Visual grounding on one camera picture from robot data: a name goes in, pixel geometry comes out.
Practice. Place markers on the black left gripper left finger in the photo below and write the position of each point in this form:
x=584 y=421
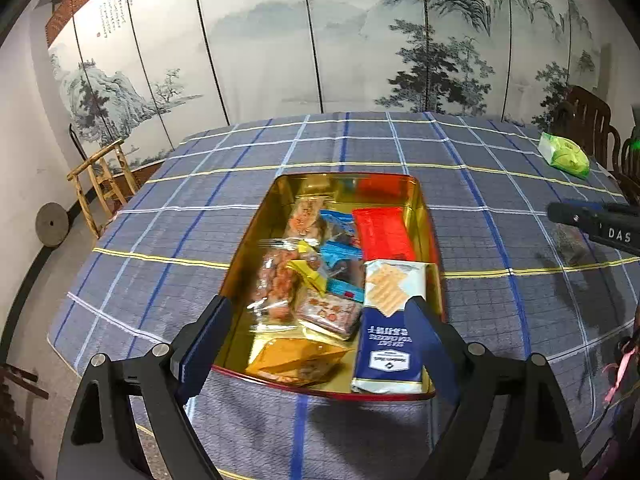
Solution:
x=196 y=347

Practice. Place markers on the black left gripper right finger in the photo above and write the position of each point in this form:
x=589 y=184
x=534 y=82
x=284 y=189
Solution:
x=441 y=348

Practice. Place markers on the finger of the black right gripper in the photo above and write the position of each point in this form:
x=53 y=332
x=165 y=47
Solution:
x=610 y=224

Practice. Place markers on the grey sesame bar pack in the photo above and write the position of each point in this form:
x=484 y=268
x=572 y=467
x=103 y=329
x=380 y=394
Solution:
x=571 y=245

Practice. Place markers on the blue white cracker pack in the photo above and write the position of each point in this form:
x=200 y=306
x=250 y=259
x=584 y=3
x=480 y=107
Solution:
x=386 y=361

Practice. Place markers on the clear bag brown nuts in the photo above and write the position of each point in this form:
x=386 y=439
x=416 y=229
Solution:
x=272 y=305

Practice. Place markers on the orange snack bag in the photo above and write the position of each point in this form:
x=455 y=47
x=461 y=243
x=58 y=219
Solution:
x=296 y=362

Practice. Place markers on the pink red cake pack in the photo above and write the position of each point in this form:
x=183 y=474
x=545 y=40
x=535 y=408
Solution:
x=331 y=315

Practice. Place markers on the red snack pack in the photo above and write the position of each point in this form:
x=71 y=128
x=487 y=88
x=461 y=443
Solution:
x=382 y=234

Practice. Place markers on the yellow candy wrapper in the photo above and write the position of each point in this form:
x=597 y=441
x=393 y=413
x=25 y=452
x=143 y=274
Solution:
x=309 y=266

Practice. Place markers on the clear bag orange snacks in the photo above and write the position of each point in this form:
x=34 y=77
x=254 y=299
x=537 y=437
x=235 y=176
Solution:
x=305 y=219

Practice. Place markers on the dark wooden chair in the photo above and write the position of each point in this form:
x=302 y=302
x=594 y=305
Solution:
x=586 y=120
x=629 y=167

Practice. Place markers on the green tissue pack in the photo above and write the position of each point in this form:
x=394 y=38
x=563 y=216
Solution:
x=564 y=154

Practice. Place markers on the blue plaid tablecloth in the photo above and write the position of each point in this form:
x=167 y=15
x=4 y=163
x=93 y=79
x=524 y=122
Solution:
x=165 y=256

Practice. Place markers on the gold red tin box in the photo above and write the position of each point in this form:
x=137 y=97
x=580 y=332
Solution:
x=343 y=192

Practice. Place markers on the blue cookie wrapper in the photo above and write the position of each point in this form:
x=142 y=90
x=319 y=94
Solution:
x=346 y=270

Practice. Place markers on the blue wrapped cookie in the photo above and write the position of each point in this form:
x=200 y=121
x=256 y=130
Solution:
x=340 y=227

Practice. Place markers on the round stone disc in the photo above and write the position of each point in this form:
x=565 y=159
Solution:
x=52 y=224

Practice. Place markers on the bamboo chair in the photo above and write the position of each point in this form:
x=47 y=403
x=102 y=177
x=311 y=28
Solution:
x=103 y=183

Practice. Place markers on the painted folding screen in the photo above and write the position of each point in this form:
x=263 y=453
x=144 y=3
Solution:
x=153 y=72

